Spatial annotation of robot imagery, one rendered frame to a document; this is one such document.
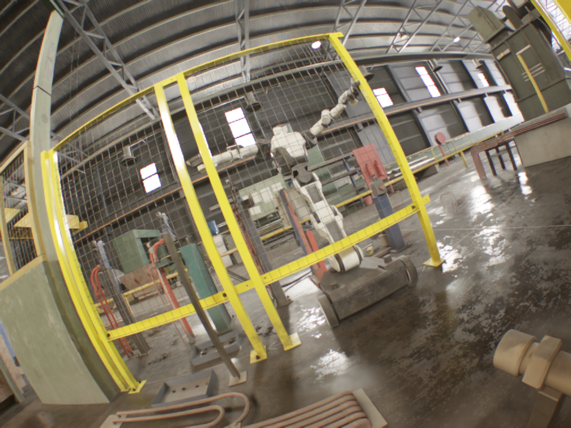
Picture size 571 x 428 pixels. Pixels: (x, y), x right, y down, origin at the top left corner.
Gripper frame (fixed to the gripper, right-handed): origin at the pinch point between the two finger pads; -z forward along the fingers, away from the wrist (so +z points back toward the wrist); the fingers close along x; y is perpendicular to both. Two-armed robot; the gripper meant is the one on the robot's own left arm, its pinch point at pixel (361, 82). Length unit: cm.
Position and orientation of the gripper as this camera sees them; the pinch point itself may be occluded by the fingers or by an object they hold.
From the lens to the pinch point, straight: 177.9
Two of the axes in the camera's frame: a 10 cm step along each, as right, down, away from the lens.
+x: -9.1, 3.8, -1.3
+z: -1.1, 0.6, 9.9
